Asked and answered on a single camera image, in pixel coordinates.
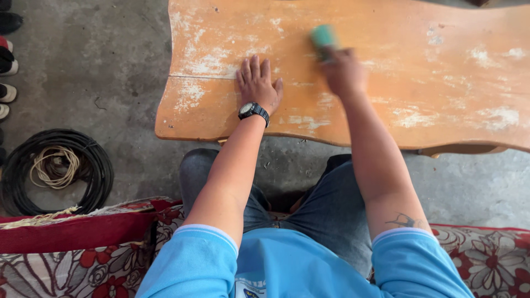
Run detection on grey denim shorts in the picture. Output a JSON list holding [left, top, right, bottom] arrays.
[[179, 148, 373, 279]]

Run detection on person's right hand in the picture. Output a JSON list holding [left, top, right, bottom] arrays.
[[320, 46, 368, 100]]

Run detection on row of shoes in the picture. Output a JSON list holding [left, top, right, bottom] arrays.
[[0, 0, 24, 166]]

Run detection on blue shirt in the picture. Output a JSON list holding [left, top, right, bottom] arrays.
[[136, 224, 475, 298]]

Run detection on green sanding sponge block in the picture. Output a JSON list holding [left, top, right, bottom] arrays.
[[311, 24, 339, 63]]

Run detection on beige coiled cord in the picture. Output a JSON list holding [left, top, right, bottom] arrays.
[[29, 145, 80, 190]]

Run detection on black coiled cable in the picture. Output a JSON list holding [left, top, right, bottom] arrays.
[[0, 129, 114, 217]]

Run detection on person's left hand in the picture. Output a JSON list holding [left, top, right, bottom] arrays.
[[236, 55, 284, 116]]

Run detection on red fringed cloth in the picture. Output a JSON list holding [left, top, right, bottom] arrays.
[[0, 196, 183, 254]]

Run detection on red floral cushion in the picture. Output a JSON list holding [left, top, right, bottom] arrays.
[[0, 199, 530, 298]]

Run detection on black wrist watch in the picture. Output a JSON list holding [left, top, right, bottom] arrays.
[[238, 102, 271, 128]]

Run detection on worn orange wooden table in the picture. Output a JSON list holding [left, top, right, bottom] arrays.
[[155, 0, 530, 159]]

